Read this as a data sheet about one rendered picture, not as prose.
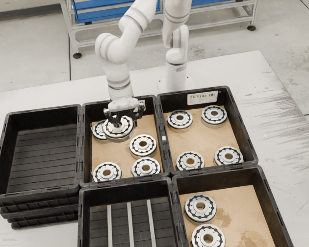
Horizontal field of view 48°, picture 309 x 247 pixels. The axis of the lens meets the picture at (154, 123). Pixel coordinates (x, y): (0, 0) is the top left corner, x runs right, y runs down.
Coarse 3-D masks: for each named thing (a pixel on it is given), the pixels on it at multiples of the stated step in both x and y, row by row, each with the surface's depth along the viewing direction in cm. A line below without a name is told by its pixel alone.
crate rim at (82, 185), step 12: (144, 96) 141; (84, 108) 138; (156, 108) 136; (84, 120) 133; (156, 120) 131; (84, 132) 129; (84, 144) 126; (168, 168) 116; (108, 180) 114; (120, 180) 114; (132, 180) 114
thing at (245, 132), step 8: (200, 88) 142; (208, 88) 142; (216, 88) 141; (224, 88) 142; (160, 96) 140; (232, 96) 138; (160, 104) 137; (232, 104) 135; (160, 112) 134; (160, 120) 131; (240, 120) 131; (248, 136) 123; (168, 144) 123; (248, 144) 121; (168, 152) 121; (168, 160) 118; (256, 160) 116; (200, 168) 115; (208, 168) 115; (216, 168) 115; (224, 168) 115
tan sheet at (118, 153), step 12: (144, 120) 145; (144, 132) 141; (96, 144) 138; (108, 144) 138; (120, 144) 137; (96, 156) 134; (108, 156) 134; (120, 156) 133; (132, 156) 133; (156, 156) 132; (120, 168) 130
